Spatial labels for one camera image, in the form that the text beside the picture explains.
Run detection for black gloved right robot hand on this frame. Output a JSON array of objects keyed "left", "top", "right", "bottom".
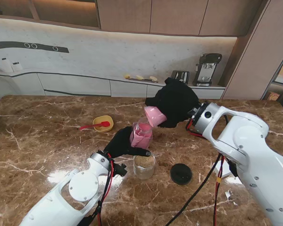
[{"left": 145, "top": 77, "right": 201, "bottom": 129}]

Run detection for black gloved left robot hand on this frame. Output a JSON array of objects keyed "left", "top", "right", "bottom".
[{"left": 103, "top": 126, "right": 152, "bottom": 158}]

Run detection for yellow plastic bowl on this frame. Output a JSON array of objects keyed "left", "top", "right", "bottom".
[{"left": 92, "top": 115, "right": 114, "bottom": 132}]

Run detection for pink container with white lid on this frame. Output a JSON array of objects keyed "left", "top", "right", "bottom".
[{"left": 129, "top": 121, "right": 154, "bottom": 150}]

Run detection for pink measuring cup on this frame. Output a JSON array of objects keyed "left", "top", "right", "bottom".
[{"left": 143, "top": 106, "right": 168, "bottom": 128}]

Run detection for red measuring spoon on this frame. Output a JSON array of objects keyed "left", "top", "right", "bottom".
[{"left": 79, "top": 121, "right": 110, "bottom": 131}]

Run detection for clear glass grain jar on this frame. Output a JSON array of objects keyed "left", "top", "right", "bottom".
[{"left": 133, "top": 154, "right": 156, "bottom": 180}]

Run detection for black round jar lid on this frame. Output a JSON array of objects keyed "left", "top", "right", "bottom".
[{"left": 170, "top": 163, "right": 193, "bottom": 186}]

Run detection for black toaster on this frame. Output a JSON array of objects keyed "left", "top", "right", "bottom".
[{"left": 171, "top": 70, "right": 190, "bottom": 85}]

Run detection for dark wooden serving board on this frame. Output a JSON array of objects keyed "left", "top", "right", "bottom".
[{"left": 128, "top": 77, "right": 159, "bottom": 84}]

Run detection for black espresso machine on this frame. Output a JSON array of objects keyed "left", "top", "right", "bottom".
[{"left": 192, "top": 53, "right": 223, "bottom": 87}]

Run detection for white counter cabinet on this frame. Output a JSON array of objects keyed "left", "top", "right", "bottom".
[{"left": 0, "top": 68, "right": 227, "bottom": 99}]

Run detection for orange printed box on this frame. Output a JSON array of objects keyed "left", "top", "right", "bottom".
[{"left": 266, "top": 91, "right": 280, "bottom": 102}]

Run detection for short white bottle black cap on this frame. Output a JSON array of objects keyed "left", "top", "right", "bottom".
[{"left": 11, "top": 62, "right": 23, "bottom": 73}]

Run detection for tall white bottle black cap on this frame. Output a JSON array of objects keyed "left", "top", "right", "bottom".
[{"left": 0, "top": 57, "right": 13, "bottom": 73}]

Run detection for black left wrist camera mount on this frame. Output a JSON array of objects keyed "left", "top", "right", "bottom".
[{"left": 113, "top": 163, "right": 127, "bottom": 177}]

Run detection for red black left arm cables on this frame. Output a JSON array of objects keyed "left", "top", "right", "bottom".
[{"left": 80, "top": 153, "right": 116, "bottom": 226}]

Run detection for red black arm cables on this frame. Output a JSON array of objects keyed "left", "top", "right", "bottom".
[
  {"left": 165, "top": 119, "right": 239, "bottom": 226},
  {"left": 80, "top": 153, "right": 116, "bottom": 226}
]

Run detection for wooden wall cabinets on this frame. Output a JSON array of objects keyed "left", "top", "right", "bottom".
[{"left": 0, "top": 0, "right": 272, "bottom": 37}]

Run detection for red black right arm cables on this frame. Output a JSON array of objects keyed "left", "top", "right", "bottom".
[{"left": 165, "top": 119, "right": 239, "bottom": 226}]

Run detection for black wall panel with rings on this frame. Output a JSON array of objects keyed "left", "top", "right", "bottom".
[{"left": 0, "top": 41, "right": 69, "bottom": 54}]

